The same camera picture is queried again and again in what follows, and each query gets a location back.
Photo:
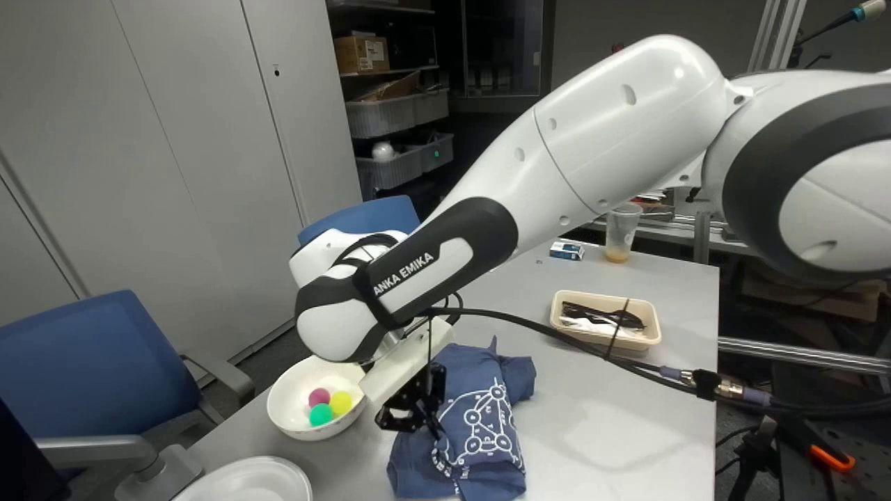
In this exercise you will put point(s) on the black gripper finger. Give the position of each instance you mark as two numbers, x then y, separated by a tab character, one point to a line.
437	400
396	422

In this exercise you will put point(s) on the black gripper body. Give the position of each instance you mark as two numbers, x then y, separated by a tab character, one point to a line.
412	394

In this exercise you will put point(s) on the blue printed t-shirt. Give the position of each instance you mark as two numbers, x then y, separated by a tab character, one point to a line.
503	379

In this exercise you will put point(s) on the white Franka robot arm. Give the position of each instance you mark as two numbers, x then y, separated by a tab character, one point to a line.
614	130

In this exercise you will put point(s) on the yellow ball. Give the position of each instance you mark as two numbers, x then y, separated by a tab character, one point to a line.
340	403

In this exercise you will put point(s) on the green ball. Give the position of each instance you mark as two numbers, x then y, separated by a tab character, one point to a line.
322	415

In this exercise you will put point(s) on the pink ball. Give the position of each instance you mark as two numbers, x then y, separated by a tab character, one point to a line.
318	397

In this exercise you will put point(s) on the white bowl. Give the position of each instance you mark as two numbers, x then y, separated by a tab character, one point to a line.
288	405

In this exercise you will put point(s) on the beige plastic tray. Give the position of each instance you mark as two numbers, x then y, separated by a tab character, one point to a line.
585	336

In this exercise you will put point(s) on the white plate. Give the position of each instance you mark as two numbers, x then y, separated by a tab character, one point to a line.
247	483

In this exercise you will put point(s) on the black cutlery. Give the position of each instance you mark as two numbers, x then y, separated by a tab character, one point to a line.
585	309

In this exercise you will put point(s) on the small blue box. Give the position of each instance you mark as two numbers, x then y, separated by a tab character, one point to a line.
566	248

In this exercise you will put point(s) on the grey storage bin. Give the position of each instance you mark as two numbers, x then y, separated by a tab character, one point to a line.
407	165
393	112

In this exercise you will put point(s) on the white ball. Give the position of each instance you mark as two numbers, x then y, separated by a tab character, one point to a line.
382	152

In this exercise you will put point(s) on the clear plastic cup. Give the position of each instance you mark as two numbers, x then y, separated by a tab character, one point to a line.
624	237

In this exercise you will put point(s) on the grey workbench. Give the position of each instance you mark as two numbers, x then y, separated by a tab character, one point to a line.
673	243

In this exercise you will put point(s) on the blue chair with grey armrest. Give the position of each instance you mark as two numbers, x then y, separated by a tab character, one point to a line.
84	372

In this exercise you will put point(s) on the black tripod with orange clamp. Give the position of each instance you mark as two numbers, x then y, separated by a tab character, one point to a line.
760	447

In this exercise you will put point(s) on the cardboard box on shelf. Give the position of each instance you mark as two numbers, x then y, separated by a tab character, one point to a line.
359	55

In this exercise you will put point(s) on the dark shelf unit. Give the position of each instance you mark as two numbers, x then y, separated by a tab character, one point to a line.
490	46

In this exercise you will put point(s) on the grey metal cabinet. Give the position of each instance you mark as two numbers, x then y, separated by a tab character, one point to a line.
141	140

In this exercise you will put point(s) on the large brown cardboard box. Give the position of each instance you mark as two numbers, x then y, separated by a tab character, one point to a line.
836	301

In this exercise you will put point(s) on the black stand with grey tip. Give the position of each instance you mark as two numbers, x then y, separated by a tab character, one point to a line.
866	10

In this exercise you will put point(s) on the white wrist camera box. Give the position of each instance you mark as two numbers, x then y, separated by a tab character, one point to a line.
400	372

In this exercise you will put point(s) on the grey metal rail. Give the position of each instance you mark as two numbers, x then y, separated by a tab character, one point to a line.
816	358

